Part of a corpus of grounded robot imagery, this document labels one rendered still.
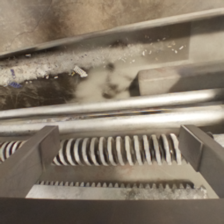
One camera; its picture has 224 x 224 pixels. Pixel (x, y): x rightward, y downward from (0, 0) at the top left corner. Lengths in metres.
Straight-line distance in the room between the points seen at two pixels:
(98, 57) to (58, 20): 0.49
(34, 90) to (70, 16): 0.44
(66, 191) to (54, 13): 0.82
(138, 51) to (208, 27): 0.18
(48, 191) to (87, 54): 0.36
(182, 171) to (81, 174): 0.18
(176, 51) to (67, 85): 0.35
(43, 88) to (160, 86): 0.40
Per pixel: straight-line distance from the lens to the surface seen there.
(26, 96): 0.68
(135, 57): 0.48
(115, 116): 0.26
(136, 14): 0.86
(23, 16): 1.03
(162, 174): 0.29
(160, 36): 0.47
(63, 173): 0.34
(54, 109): 0.36
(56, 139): 0.16
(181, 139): 0.17
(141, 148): 0.21
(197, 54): 0.51
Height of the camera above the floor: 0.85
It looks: 50 degrees down
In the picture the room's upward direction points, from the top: 169 degrees counter-clockwise
